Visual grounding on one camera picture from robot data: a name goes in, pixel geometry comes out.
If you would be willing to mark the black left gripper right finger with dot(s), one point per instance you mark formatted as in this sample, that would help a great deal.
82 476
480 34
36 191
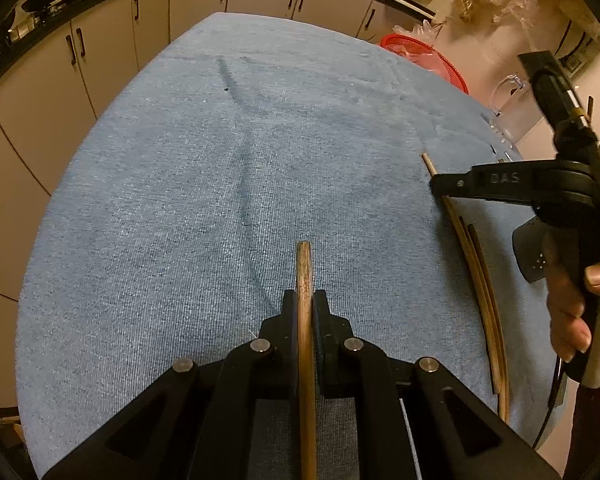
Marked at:
415 420

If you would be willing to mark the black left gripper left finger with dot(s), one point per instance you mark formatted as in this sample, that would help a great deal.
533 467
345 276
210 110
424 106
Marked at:
194 421

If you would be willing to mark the wooden chopstick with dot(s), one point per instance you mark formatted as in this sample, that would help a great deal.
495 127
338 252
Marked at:
306 363

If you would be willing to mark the kitchen base cabinets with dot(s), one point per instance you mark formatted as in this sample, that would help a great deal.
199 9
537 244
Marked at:
52 95

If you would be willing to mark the right hand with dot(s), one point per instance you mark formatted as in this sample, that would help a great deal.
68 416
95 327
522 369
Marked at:
569 334

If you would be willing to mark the dark chopstick on towel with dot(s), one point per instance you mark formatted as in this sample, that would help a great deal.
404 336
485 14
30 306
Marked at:
494 343

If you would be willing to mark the blue towel table cover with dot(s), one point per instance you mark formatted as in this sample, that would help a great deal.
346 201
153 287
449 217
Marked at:
173 232

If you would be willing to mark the red plastic basket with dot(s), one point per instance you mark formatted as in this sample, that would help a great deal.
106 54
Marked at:
425 57

